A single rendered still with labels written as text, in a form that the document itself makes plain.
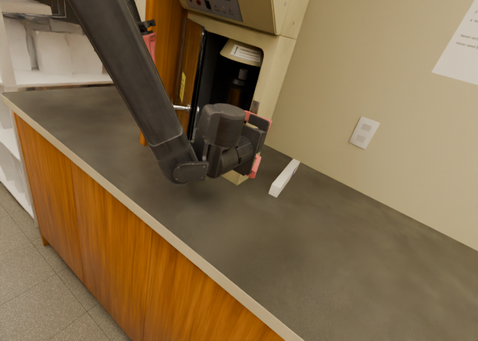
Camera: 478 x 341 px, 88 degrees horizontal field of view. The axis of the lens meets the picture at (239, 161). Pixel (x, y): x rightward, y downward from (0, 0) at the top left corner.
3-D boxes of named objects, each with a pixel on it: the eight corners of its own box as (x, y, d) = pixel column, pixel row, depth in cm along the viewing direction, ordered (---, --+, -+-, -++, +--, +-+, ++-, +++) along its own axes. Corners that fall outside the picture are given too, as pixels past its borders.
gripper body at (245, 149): (265, 131, 50) (246, 138, 44) (252, 173, 54) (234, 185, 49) (239, 119, 52) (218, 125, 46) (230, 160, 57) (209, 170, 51)
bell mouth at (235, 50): (239, 53, 90) (243, 37, 87) (282, 68, 83) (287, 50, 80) (208, 50, 76) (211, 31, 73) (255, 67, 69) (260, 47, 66)
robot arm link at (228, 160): (192, 171, 45) (215, 186, 43) (198, 137, 42) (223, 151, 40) (215, 160, 51) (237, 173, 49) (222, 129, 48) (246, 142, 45)
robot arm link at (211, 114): (161, 155, 45) (171, 183, 39) (168, 94, 40) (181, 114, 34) (220, 154, 51) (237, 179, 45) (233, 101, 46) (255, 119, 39)
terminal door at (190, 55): (174, 136, 93) (188, 17, 74) (182, 185, 69) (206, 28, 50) (171, 136, 93) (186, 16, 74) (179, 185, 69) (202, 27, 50)
